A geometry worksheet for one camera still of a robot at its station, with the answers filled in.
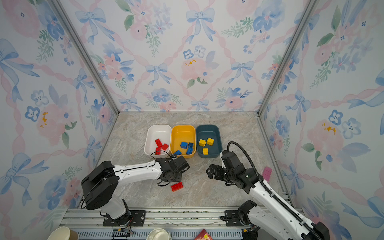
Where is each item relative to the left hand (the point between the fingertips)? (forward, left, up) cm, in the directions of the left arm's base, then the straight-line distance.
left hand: (178, 177), depth 85 cm
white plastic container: (+33, +19, -1) cm, 38 cm away
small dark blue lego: (+21, -6, 0) cm, 22 cm away
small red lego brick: (+21, +11, -2) cm, 24 cm away
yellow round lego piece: (+24, -20, 0) cm, 31 cm away
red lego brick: (+23, +15, 0) cm, 28 cm away
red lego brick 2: (+18, +15, -1) cm, 23 cm away
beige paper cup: (-27, +47, +5) cm, 54 cm away
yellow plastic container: (+32, -1, -1) cm, 32 cm away
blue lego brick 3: (+17, +2, -2) cm, 17 cm away
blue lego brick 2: (+18, -6, -1) cm, 19 cm away
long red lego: (-5, 0, -1) cm, 5 cm away
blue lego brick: (+22, -2, -1) cm, 22 cm away
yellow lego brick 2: (+16, -16, +1) cm, 23 cm away
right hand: (0, -19, +9) cm, 21 cm away
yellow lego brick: (+23, -14, +1) cm, 27 cm away
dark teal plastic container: (+33, -16, 0) cm, 36 cm away
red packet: (-27, -13, +2) cm, 30 cm away
